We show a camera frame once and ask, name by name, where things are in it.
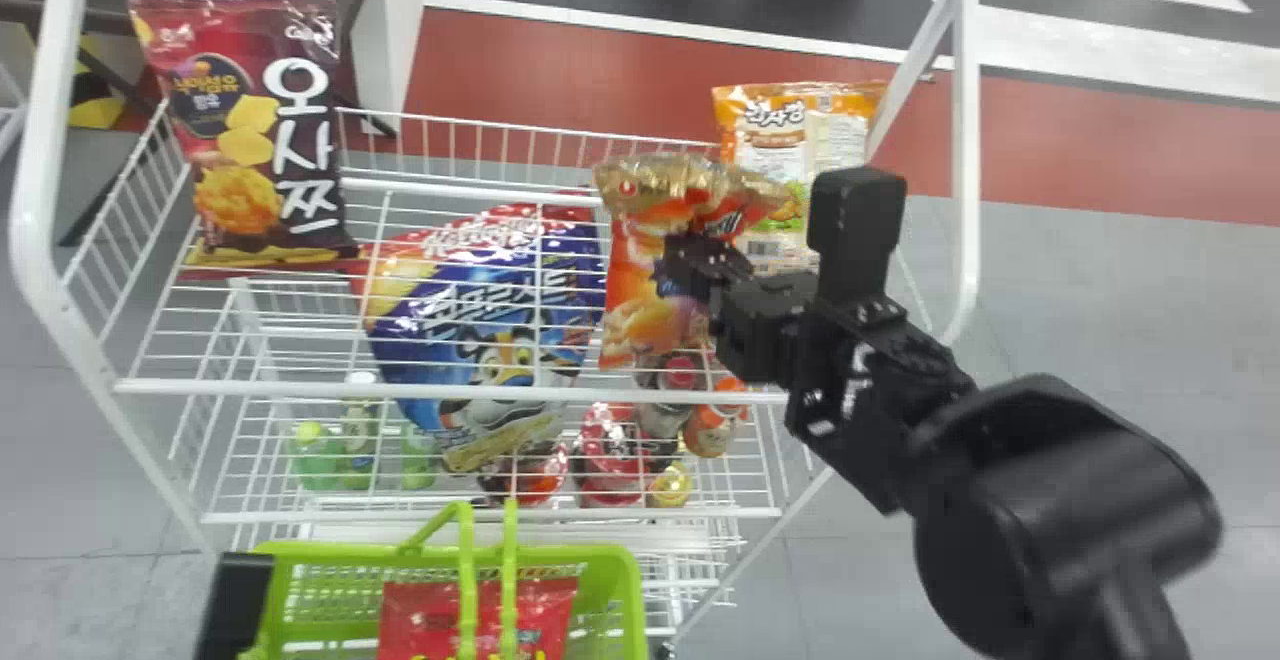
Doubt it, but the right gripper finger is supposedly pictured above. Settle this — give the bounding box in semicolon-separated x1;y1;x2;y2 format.
664;232;757;286
655;258;723;309

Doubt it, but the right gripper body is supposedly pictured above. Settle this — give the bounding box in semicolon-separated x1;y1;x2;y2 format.
709;272;833;387

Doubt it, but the orange bottle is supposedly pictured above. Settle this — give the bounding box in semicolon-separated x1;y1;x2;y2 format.
683;374;752;460

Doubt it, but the orange and white snack packet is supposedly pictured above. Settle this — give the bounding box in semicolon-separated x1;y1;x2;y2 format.
711;80;890;277

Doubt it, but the yellow bottle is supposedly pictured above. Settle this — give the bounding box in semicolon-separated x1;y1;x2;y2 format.
648;460;695;510

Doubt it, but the red bottle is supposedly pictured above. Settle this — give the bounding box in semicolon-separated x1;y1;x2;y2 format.
478;443;572;508
574;401;652;510

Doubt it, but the blue cereal bag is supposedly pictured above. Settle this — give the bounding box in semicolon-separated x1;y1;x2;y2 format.
349;202;611;477

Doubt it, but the green basket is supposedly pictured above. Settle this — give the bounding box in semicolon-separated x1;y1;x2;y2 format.
238;500;652;660

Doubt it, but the green bottle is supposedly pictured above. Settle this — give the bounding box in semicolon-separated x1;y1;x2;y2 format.
399;424;442;491
288;420;335;493
338;371;383;492

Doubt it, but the dark red snack packet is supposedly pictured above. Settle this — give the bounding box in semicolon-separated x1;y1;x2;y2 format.
128;0;362;272

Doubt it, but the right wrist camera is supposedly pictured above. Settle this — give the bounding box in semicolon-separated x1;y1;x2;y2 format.
805;166;910;307

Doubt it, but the white wire rack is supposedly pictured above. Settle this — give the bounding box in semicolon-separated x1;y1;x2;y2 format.
8;0;1002;643

